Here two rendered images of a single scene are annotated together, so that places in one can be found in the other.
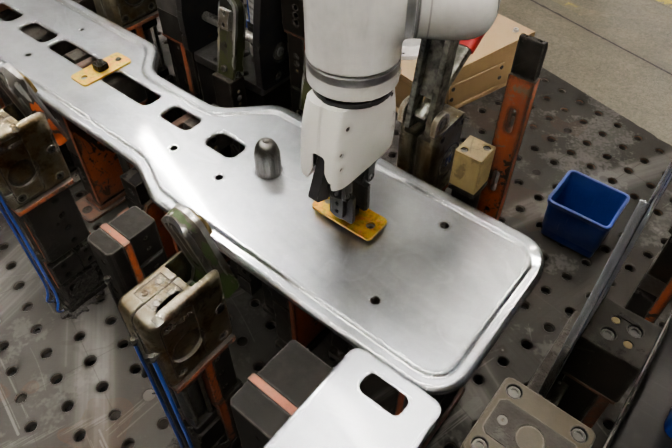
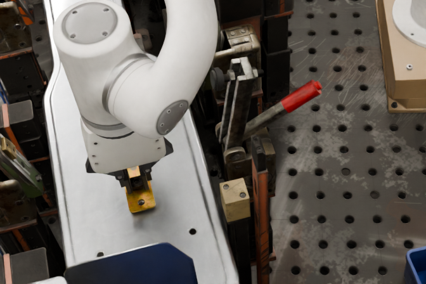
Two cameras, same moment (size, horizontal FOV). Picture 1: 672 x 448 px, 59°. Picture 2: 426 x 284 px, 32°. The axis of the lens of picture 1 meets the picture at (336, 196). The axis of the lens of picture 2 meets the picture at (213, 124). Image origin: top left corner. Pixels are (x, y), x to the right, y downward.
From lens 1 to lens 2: 0.65 m
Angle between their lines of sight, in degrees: 28
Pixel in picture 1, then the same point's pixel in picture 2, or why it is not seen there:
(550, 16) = not seen: outside the picture
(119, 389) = not seen: hidden behind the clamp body
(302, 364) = (36, 266)
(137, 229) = (19, 119)
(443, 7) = (118, 115)
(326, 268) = (92, 215)
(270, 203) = not seen: hidden behind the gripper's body
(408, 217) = (175, 210)
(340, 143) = (90, 149)
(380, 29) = (94, 104)
